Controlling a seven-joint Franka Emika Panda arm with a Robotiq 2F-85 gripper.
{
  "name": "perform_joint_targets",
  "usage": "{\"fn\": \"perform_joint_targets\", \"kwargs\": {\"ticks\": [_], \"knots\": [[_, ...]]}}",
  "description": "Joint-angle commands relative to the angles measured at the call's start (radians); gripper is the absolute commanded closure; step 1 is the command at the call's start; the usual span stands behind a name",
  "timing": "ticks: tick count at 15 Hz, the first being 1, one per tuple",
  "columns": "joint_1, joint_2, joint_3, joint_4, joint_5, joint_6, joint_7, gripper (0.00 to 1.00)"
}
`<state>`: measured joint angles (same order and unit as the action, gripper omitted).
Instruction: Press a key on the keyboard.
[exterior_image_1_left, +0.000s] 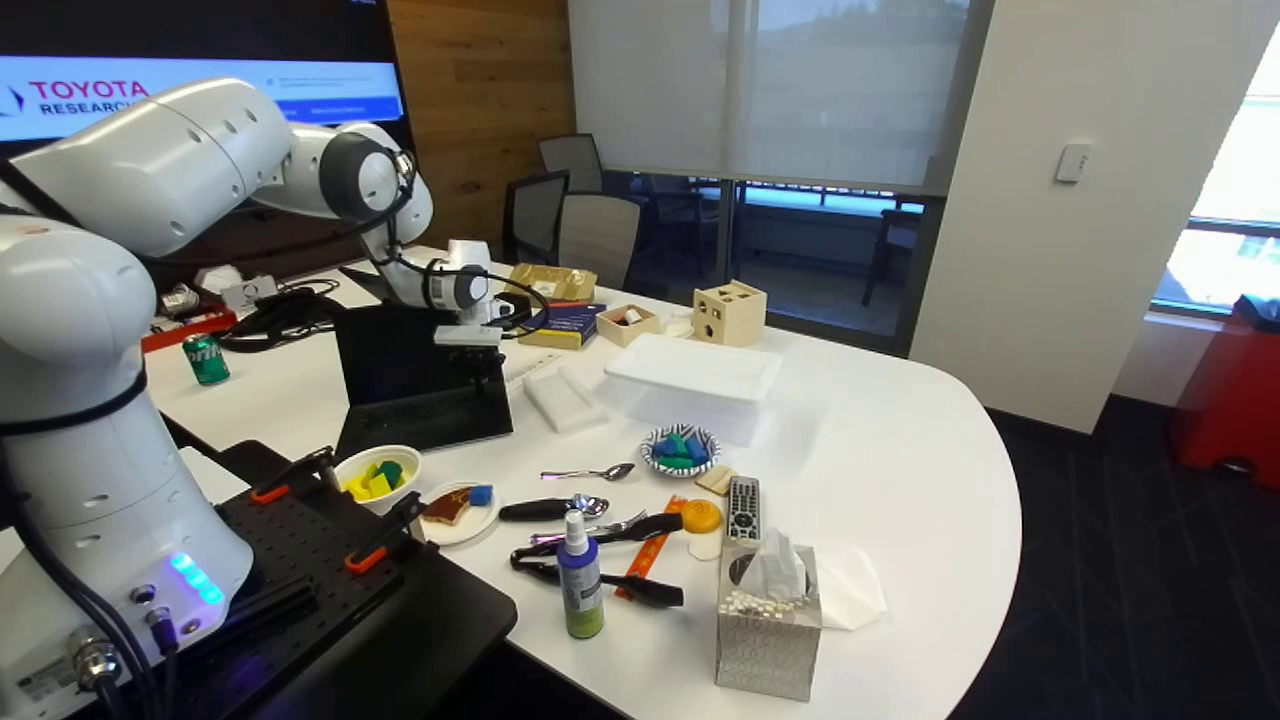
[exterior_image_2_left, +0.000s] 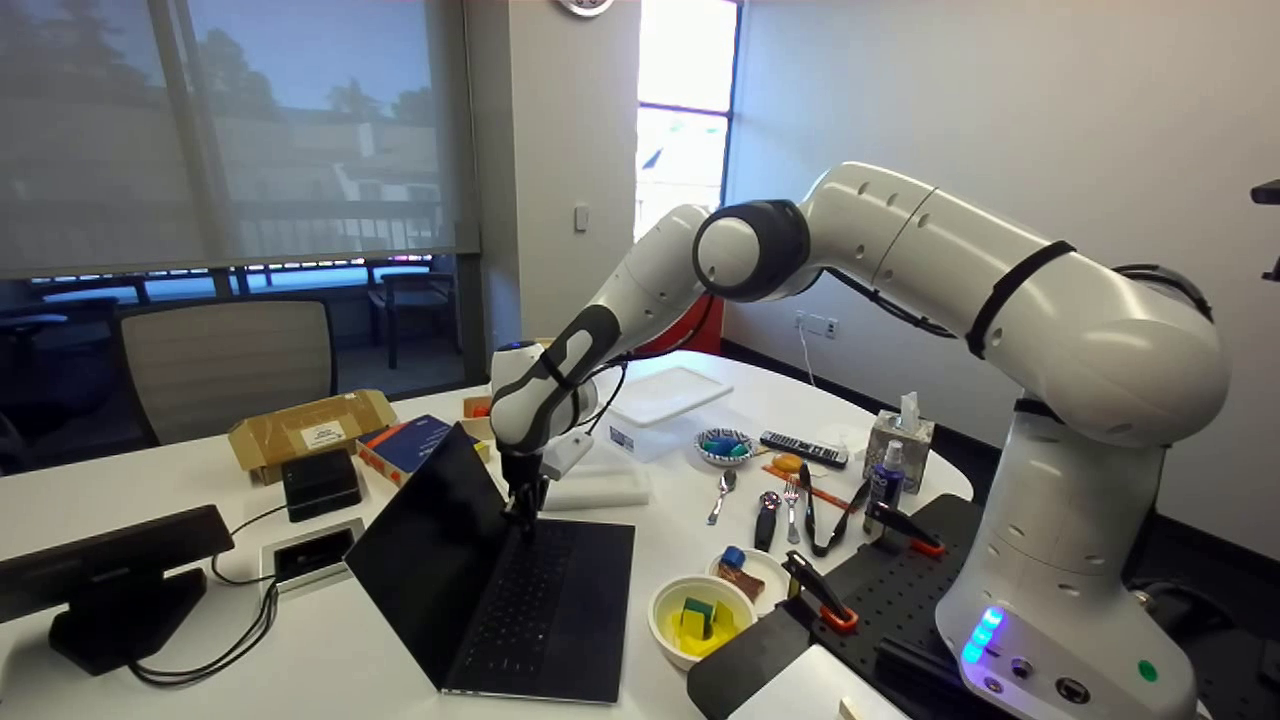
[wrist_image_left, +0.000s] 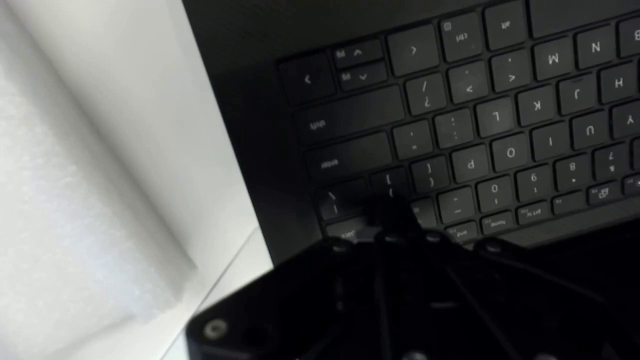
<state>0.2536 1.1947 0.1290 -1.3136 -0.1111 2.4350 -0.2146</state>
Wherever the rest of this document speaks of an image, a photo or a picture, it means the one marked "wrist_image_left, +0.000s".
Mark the white foam roll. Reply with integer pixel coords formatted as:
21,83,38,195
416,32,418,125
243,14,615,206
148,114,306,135
0,9,200,358

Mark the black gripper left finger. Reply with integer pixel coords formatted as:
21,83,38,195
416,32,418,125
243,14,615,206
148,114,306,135
184,198,405,360

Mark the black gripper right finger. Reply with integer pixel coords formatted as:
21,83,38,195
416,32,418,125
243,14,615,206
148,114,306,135
398,198,640,360

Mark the black laptop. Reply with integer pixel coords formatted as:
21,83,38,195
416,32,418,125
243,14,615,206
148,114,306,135
181,0,640,268

